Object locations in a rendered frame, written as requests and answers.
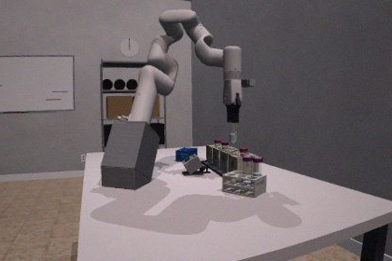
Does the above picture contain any white tube rack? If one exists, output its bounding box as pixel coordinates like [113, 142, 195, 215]
[222, 171, 267, 198]

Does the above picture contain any beige bucket adapter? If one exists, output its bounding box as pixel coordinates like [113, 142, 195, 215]
[220, 149, 240, 173]
[206, 144, 222, 164]
[229, 153, 258, 172]
[213, 146, 237, 168]

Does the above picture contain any blue tube rack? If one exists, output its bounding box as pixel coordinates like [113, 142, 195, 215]
[175, 147, 197, 161]

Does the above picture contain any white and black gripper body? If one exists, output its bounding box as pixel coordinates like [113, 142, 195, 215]
[223, 78, 242, 105]

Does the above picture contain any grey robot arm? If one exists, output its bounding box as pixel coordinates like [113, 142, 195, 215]
[117, 9, 256, 126]

